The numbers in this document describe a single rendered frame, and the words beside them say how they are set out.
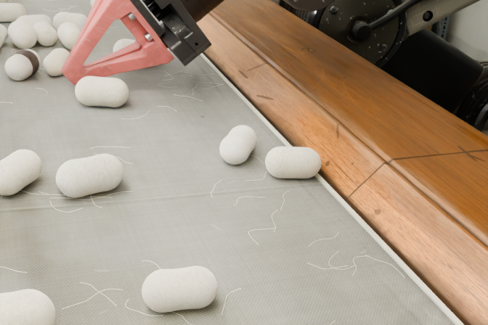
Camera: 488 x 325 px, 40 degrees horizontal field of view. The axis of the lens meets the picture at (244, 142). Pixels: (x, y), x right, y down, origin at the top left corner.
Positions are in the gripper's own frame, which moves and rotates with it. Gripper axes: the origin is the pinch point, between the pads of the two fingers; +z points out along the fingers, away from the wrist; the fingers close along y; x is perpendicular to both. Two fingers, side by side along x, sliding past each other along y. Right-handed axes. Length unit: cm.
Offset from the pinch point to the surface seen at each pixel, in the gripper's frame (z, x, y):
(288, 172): -7.3, 7.0, 17.4
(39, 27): 1.1, -1.1, -12.0
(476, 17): -120, 154, -176
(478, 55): -111, 165, -170
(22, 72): 3.3, -1.9, -2.0
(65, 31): -0.5, 0.1, -10.1
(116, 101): -1.2, 2.0, 4.6
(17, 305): 4.5, -4.0, 27.6
